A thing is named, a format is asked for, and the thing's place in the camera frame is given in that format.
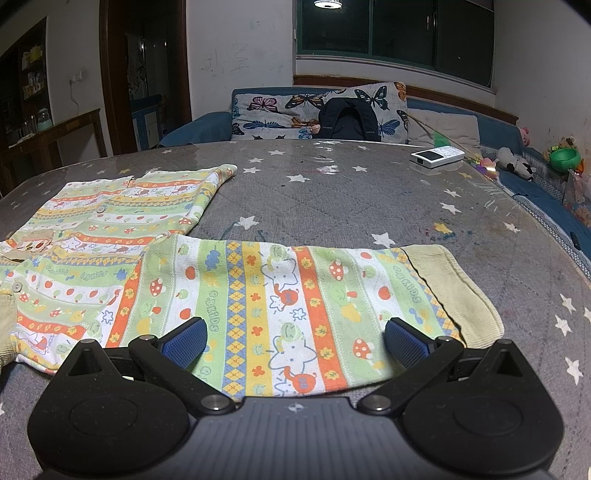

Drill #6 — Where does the patterned children's pajama shirt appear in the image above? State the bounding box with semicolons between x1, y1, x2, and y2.
0;164;505;398

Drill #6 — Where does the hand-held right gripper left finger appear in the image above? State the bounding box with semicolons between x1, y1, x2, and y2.
55;318;236;414

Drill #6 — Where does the toy stick with green end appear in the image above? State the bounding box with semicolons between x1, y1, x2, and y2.
409;117;481;153

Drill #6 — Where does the grey star-printed tablecloth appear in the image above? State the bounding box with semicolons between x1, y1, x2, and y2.
0;138;591;480

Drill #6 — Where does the dark wooden door frame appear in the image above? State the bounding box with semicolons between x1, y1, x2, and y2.
99;0;192;155

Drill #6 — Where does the beige cushion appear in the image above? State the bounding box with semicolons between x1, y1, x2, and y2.
407;108;481;148

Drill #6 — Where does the white handheld device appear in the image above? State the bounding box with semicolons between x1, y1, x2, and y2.
411;145;464;168

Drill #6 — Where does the black backpack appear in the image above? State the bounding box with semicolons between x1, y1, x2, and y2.
318;98;382;141

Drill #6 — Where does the butterfly-print cushion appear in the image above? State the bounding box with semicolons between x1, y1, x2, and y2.
231;82;409;141

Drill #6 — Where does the wooden shelf cabinet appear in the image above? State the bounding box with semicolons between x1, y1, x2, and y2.
0;16;49;139

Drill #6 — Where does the clear bag with bear print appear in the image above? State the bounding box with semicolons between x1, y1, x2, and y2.
562;171;591;217

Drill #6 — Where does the black and white plush toy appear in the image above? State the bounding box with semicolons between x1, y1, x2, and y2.
496;148;535;181

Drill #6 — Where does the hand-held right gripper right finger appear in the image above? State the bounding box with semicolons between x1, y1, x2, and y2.
358;318;539;414

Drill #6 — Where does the green toy bowl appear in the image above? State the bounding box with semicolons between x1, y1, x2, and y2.
549;147;583;172

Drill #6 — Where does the blue and white cabinet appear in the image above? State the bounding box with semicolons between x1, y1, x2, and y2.
131;95;167;151

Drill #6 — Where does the green-framed window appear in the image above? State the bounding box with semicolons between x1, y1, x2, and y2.
295;0;497;88

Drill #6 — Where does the wooden side table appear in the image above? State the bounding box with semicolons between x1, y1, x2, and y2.
0;108;107;185

